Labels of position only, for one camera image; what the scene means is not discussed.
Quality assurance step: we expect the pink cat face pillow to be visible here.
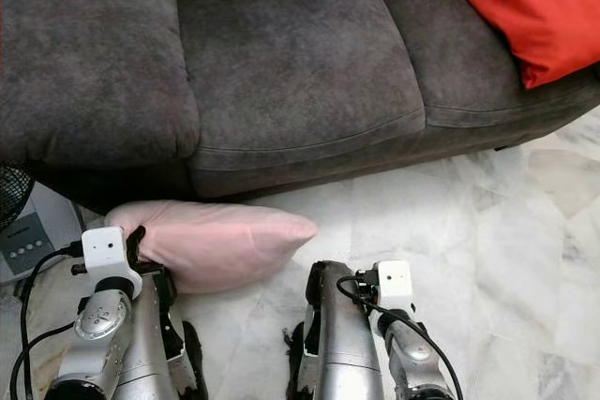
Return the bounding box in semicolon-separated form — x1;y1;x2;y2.
105;200;320;294

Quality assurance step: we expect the black and white floor fan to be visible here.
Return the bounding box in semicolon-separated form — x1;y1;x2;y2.
0;164;85;285

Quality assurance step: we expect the dark grey fabric sofa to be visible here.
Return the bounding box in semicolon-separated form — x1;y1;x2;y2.
0;0;600;216

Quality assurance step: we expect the red pillow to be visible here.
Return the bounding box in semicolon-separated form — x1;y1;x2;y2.
436;0;600;90

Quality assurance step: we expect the silver left robot leg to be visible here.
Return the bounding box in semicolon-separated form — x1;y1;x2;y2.
127;274;207;400

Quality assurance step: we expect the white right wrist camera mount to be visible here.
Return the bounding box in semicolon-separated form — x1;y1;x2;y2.
375;260;415;315

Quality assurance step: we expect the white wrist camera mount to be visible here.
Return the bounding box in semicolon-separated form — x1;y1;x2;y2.
375;260;415;315
82;227;142;296

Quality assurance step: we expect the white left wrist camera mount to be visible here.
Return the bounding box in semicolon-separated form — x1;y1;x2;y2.
82;227;142;296

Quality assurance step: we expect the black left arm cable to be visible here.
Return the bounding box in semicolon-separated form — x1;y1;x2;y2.
9;241;90;400

